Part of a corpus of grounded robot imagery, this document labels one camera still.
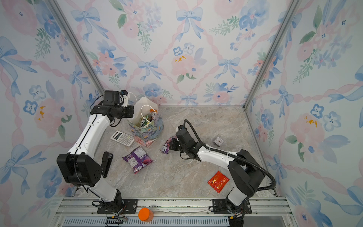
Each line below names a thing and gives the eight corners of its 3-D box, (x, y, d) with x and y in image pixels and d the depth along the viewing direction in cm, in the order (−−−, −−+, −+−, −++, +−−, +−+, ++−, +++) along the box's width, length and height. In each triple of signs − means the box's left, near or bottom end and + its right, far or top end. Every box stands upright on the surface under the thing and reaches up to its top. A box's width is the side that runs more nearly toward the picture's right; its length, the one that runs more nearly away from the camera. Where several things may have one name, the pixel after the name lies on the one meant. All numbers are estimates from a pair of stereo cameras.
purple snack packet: (124, 160, 92) (122, 157, 89) (141, 147, 98) (139, 145, 95) (135, 175, 86) (134, 173, 83) (152, 161, 92) (151, 158, 89)
